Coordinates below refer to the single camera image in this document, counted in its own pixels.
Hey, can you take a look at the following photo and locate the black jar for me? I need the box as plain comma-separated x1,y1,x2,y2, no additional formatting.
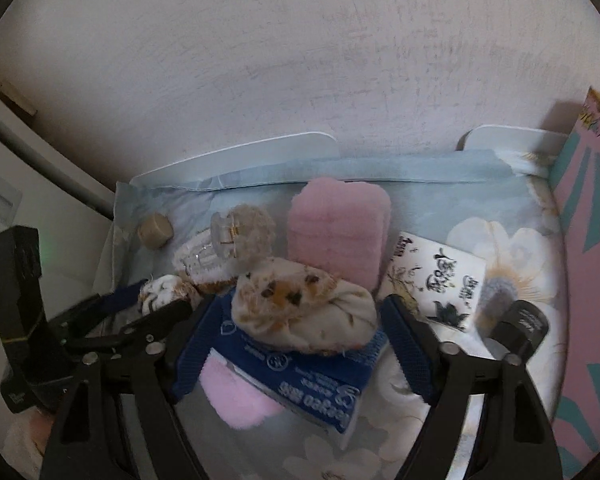
489,300,549,362

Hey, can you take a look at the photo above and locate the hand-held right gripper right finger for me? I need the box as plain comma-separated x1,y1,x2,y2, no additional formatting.
381,293,564,480

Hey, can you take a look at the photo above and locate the clear claw hair clip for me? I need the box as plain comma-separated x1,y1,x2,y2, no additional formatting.
209,211,242,262

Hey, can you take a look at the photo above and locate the blue wipes packet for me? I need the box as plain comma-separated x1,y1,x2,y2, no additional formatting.
174,294,387,435

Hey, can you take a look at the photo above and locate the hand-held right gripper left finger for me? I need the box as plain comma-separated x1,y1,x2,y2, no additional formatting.
40,297,231,480

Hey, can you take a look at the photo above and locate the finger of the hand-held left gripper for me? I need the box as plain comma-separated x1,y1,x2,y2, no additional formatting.
50,282,149,342
62,299,195,358

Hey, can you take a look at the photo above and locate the white box with black print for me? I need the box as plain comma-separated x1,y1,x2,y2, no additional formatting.
377,231,487,334

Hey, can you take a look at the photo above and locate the floral fabric pouch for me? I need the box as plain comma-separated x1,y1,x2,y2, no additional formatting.
230,256,379,357

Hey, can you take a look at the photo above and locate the pink fluffy slipper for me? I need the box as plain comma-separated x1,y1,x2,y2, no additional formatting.
286,179,392,287
200,350,287,429

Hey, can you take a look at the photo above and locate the cardboard box with pink lining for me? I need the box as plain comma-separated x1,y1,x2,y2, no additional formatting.
550,86,600,478

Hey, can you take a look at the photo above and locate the tan round cap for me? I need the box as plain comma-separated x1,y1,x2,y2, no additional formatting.
137,212,174,249

